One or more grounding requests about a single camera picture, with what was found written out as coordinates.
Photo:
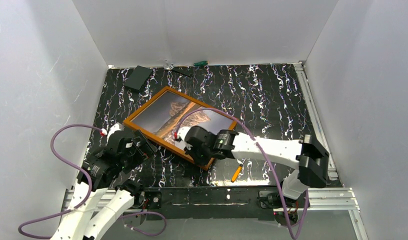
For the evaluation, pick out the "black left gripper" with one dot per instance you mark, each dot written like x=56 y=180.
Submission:
x=137 y=145

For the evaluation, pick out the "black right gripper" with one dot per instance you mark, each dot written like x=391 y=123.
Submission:
x=192 y=145

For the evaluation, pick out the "orange screwdriver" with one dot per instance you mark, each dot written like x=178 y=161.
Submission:
x=237 y=173

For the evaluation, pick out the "orange wooden picture frame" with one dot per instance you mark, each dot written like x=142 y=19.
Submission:
x=158 y=117

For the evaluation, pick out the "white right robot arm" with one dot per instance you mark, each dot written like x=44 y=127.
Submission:
x=308 y=158

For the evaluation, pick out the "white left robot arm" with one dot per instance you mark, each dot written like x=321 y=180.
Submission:
x=81 y=223

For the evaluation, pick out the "black rectangular box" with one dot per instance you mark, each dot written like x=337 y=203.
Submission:
x=138 y=78

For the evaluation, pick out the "black flat tool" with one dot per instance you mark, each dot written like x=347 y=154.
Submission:
x=183 y=72

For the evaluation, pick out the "silver metal clip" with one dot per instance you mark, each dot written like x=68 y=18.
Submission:
x=168 y=65

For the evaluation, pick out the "green handled screwdriver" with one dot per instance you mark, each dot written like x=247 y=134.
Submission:
x=201 y=63

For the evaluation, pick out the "aluminium rail right side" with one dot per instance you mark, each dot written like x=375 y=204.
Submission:
x=299 y=69

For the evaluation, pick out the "aluminium rail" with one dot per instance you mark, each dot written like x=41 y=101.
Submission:
x=299 y=69
x=331 y=198

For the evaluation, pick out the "aluminium rail front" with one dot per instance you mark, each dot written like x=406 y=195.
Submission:
x=331 y=198

